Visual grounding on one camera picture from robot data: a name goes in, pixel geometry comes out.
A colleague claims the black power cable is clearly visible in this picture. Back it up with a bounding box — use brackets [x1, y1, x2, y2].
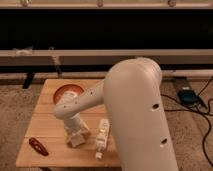
[161, 75, 213, 168]

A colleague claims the red chili pepper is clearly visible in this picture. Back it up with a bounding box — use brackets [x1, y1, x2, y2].
[29, 137, 49, 156]

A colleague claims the white sponge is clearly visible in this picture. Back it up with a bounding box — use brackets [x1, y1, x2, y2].
[70, 134, 85, 148]

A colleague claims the dark power adapter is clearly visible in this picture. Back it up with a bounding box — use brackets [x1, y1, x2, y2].
[178, 90, 199, 105]

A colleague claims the wooden table board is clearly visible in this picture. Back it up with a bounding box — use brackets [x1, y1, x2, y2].
[16, 79, 120, 168]

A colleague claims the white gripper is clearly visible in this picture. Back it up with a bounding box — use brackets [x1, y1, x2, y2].
[64, 114, 90, 145]

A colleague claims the orange ceramic bowl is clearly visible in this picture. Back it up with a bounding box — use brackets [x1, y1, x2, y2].
[53, 84, 84, 104]

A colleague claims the grey metal rail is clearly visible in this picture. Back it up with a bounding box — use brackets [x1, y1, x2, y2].
[0, 49, 213, 66]

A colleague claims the white tube bottle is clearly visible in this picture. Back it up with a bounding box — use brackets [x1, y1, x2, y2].
[95, 118, 110, 160]

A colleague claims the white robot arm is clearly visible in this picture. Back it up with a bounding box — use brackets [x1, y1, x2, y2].
[54, 58, 179, 171]

